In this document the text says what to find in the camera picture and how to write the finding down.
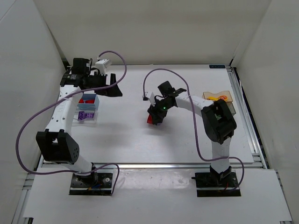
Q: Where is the orange translucent container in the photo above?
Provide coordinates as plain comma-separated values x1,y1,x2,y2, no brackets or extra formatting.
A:
202,91,233,102

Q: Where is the clear plastic container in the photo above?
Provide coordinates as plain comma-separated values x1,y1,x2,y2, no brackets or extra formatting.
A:
72,108,98,126

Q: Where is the red half-round lego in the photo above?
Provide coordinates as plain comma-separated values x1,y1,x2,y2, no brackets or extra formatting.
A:
147,115,153,124

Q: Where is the grey translucent container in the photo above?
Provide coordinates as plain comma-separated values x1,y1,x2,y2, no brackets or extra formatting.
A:
227,102,236,116

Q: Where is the blue plastic container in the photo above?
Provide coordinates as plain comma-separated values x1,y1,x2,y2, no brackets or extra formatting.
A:
77,93,100,111

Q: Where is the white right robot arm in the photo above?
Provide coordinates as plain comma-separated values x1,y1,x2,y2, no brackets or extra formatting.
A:
143,81,237,183

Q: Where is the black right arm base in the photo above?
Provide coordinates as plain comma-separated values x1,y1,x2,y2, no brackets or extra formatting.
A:
191,172,241,197

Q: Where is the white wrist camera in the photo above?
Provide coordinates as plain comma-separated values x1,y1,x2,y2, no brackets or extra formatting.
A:
95,59,112,75
143,91,156,105

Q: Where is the yellow black striped lego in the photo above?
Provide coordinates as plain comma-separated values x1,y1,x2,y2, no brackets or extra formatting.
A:
207,97,219,101

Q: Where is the blue label sticker right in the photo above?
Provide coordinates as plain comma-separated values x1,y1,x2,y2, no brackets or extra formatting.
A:
209,64,226,69

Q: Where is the red green rounded lego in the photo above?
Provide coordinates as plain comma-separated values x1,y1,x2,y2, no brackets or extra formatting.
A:
85,99,95,104

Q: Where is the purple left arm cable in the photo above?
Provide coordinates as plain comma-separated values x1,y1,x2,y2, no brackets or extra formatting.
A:
15,49,128,196

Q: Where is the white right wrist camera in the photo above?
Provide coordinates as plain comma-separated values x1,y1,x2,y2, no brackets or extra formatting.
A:
143,91,156,105

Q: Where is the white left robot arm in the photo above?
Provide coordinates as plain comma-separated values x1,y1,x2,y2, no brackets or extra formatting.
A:
36,58,122,186

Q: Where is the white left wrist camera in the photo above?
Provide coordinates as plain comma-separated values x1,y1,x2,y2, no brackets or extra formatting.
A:
95,59,112,75

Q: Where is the yellow orange printed lego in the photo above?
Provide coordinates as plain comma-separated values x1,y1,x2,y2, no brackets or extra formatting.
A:
219,95,228,101

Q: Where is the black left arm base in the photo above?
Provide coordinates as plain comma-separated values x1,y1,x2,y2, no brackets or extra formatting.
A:
69,172,113,196

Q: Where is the purple lego in container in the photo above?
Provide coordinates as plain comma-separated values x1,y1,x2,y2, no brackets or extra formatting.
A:
86,112,95,119

